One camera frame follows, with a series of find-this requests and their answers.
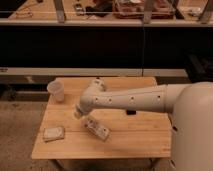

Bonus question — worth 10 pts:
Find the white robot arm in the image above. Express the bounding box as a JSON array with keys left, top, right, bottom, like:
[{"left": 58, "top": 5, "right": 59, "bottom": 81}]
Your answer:
[{"left": 75, "top": 79, "right": 213, "bottom": 171}]

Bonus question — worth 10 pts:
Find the translucent plastic cup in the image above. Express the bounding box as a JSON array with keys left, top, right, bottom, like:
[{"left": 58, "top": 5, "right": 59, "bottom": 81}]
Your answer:
[{"left": 47, "top": 80, "right": 64, "bottom": 102}]

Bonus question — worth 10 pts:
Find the wooden table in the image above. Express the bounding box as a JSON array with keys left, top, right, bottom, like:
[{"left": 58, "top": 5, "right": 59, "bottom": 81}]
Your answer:
[{"left": 31, "top": 77, "right": 171, "bottom": 162}]

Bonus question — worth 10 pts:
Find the dark device on shelf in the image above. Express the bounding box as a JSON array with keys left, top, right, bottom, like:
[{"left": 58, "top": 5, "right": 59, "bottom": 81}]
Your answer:
[{"left": 73, "top": 3, "right": 85, "bottom": 16}]

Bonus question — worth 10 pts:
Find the tray with items on shelf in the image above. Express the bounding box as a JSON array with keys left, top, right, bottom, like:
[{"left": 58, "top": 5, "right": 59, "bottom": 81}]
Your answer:
[{"left": 113, "top": 0, "right": 175, "bottom": 19}]

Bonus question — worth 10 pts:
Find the black rectangular device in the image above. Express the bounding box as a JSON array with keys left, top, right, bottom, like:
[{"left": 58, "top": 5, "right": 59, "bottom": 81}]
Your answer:
[{"left": 126, "top": 110, "right": 136, "bottom": 116}]

